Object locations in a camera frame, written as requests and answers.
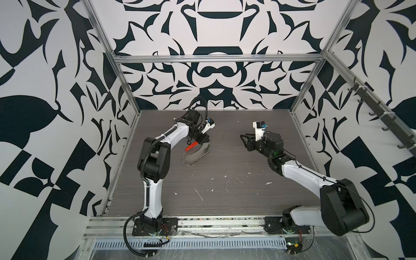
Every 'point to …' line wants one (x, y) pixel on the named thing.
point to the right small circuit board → (293, 246)
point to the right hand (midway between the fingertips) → (244, 132)
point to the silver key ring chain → (188, 163)
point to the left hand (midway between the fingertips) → (206, 137)
